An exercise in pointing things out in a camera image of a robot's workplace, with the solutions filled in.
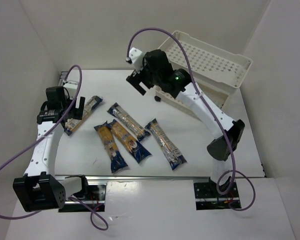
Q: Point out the cream two-tier shelf cart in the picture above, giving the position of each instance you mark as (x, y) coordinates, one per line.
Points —
(218, 73)

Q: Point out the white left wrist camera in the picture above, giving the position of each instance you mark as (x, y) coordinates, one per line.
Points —
(71, 86)

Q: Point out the yellow spaghetti bag left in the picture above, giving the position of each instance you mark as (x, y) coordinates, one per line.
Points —
(117, 162)

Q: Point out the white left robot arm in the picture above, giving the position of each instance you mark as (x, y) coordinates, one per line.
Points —
(38, 189)

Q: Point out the spaghetti bag with white label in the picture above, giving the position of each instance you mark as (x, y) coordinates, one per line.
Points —
(128, 121)

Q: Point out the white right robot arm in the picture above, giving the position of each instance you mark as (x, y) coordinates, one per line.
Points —
(154, 69)

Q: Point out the front aluminium rail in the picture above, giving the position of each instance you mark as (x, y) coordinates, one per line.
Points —
(108, 178)

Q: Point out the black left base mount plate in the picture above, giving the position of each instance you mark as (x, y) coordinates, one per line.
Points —
(95, 197)

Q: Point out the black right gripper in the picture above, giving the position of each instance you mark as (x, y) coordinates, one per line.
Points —
(142, 81)

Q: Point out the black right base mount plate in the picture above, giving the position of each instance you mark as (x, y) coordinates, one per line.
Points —
(207, 198)

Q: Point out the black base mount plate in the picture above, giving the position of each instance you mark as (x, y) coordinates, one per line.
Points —
(207, 198)
(95, 197)

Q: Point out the yellow spaghetti bag right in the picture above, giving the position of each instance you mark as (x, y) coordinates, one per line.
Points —
(132, 145)

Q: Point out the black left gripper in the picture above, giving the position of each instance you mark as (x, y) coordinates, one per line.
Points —
(73, 113)

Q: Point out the yellow spaghetti bag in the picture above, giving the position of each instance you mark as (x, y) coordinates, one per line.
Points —
(117, 162)
(132, 145)

